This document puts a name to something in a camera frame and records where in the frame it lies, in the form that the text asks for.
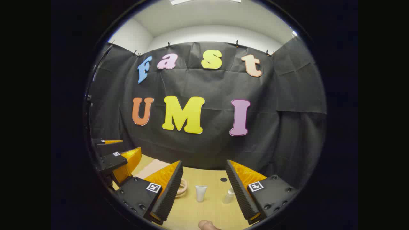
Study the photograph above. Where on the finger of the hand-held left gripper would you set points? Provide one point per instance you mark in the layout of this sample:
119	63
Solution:
110	148
110	161

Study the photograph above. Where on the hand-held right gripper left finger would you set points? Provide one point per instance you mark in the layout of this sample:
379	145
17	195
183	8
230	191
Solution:
169	195

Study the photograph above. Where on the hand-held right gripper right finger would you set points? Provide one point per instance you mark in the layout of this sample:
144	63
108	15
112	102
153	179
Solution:
241	195

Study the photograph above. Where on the white pump bottle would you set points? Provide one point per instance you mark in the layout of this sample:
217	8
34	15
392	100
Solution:
228	197

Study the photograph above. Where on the black backdrop cloth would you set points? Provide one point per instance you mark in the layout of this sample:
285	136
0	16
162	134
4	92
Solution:
198	150

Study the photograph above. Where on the ceiling light panel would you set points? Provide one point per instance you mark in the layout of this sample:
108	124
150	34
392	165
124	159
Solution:
204	1

